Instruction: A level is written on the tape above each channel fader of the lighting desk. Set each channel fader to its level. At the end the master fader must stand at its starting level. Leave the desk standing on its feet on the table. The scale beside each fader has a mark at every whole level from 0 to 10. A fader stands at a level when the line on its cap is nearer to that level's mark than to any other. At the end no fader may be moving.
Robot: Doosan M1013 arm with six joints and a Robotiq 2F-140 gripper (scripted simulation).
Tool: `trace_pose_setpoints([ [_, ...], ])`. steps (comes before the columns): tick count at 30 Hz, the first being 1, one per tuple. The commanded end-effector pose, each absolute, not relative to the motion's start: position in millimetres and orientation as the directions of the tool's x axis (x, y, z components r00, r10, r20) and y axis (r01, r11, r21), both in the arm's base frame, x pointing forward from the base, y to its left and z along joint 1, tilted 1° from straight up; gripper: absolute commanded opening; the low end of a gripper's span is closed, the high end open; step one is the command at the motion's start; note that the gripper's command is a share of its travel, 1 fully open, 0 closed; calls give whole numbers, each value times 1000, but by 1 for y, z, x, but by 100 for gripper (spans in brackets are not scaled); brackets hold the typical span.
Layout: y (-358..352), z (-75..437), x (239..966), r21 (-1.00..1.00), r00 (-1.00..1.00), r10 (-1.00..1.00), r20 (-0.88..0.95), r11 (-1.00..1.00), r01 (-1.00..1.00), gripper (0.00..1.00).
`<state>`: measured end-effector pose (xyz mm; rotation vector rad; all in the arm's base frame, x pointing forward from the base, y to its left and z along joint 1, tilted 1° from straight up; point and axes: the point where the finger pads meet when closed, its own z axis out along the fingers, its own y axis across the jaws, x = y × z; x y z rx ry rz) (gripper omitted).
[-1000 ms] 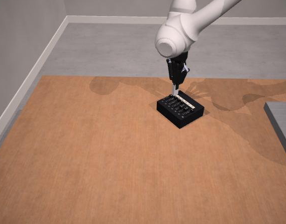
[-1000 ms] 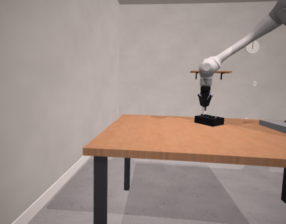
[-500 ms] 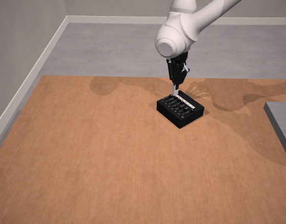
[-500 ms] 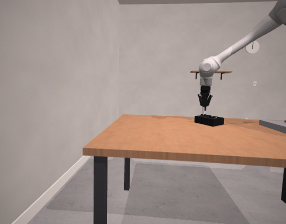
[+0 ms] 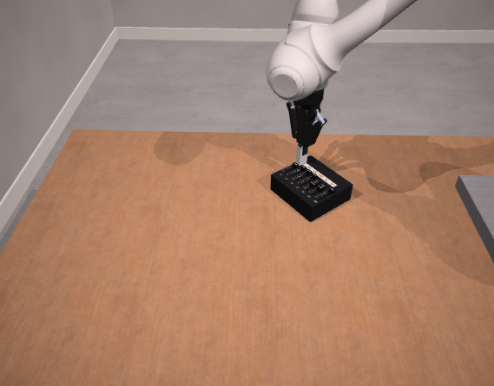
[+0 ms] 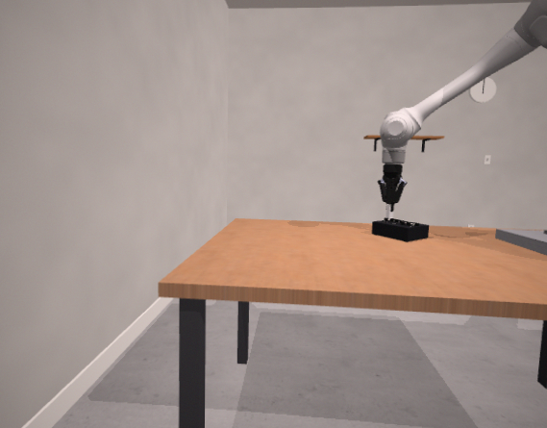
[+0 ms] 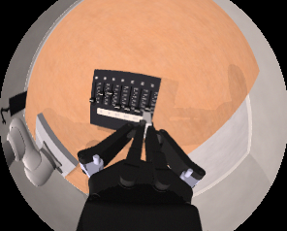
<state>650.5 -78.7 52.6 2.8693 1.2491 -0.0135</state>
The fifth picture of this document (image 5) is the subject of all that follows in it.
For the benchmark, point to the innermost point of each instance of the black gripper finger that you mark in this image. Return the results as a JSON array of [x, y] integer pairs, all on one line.
[[309, 134], [296, 125]]

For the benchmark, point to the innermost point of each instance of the black lighting desk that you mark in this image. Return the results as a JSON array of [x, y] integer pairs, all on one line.
[[327, 189]]

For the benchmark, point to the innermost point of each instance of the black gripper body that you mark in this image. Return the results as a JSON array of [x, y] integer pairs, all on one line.
[[311, 104]]

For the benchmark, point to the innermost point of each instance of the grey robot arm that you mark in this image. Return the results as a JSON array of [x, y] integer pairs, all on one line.
[[303, 61]]

